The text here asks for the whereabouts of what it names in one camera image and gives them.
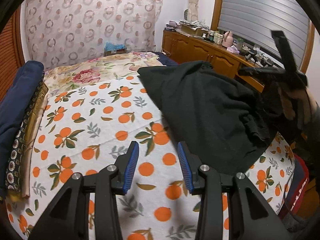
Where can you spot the navy blue blanket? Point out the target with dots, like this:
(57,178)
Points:
(165,60)

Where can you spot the cluttered paper box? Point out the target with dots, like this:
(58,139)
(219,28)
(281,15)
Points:
(192,29)

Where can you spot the floral cream bedsheet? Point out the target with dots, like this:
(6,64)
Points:
(65,78)

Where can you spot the black garment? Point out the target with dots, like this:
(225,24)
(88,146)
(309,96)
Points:
(221,121)

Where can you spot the grey window blind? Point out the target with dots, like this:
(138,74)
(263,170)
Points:
(254,20)

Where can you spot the circle pattern wall curtain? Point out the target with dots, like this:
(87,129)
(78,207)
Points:
(65,32)

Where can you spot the wooden sideboard cabinet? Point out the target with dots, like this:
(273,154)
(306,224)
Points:
(181,49)

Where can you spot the person's right hand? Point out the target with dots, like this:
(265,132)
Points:
(299,106)

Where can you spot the wooden window frame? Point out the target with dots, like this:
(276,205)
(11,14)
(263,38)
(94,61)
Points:
(309,43)

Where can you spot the pink kettle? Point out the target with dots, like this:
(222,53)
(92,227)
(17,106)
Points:
(227,40)

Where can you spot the wooden louvered wardrobe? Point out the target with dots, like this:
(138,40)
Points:
(11,52)

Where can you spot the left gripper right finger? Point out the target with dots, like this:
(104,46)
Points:
(190,164)

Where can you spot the patterned folded cloth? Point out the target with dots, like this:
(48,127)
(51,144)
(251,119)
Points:
(17,176)

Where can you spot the blue tissue box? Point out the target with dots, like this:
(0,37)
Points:
(109,46)

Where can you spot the folded navy blue cloth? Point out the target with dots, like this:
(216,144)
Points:
(13,106)

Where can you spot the orange print white blanket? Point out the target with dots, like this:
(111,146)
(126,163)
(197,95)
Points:
(89,129)

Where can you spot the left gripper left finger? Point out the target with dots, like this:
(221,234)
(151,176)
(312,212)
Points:
(126,166)

